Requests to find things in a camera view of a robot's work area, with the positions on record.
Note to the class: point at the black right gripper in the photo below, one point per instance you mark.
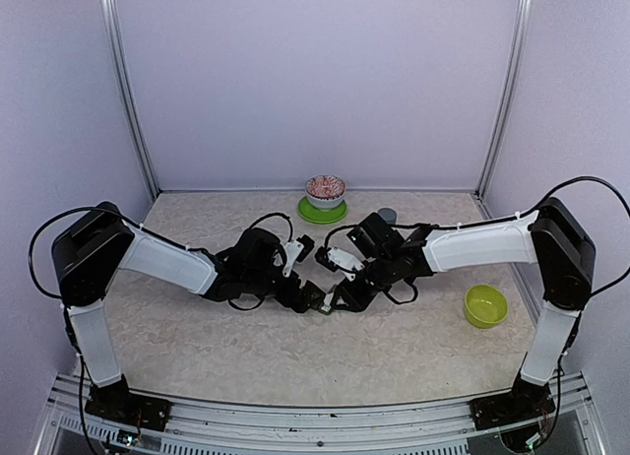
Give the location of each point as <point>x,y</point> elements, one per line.
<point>355,302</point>

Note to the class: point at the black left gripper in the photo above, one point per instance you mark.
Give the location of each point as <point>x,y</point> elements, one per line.
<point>287,298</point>

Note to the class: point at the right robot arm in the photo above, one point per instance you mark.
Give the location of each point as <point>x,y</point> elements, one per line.
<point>546,235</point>

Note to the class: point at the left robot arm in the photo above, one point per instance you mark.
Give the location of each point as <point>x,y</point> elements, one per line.
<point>89,254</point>

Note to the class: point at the green plate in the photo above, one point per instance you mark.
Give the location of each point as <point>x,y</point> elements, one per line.
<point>316,216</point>

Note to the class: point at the amber bottle grey cap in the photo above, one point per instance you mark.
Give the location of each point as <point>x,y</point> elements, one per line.
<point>388,215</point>

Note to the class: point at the red patterned white bowl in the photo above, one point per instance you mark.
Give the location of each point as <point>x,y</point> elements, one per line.
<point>325,192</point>

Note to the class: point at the lime green bowl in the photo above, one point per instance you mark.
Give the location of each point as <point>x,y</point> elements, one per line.
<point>485,306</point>

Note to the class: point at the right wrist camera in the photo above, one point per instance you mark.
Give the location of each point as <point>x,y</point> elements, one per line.
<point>335,259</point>

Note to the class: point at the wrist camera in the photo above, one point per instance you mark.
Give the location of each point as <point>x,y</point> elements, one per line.
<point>335,259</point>
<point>294,251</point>

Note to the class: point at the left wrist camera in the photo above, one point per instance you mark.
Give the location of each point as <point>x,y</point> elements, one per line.
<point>294,251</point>

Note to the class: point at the front aluminium rail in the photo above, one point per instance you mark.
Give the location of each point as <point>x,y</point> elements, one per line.
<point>437,427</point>

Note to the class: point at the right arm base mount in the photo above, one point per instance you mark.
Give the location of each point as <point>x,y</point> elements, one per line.
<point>524,401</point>

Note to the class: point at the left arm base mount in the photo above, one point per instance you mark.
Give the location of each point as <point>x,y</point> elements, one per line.
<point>123,406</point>

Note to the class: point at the right aluminium frame post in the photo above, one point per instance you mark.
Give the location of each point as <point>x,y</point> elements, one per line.
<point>508,91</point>

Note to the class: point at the aluminium frame post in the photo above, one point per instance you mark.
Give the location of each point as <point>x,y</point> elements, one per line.
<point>114,34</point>
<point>508,91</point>

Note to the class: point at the left aluminium frame post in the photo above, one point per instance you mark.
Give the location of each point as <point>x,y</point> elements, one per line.
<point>114,34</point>

